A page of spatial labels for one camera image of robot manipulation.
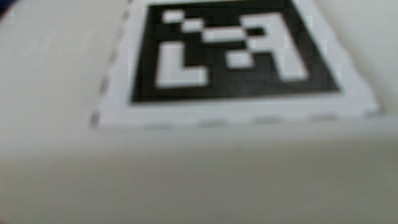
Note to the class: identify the white cabinet top block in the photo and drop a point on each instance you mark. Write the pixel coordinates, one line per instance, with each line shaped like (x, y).
(266, 173)

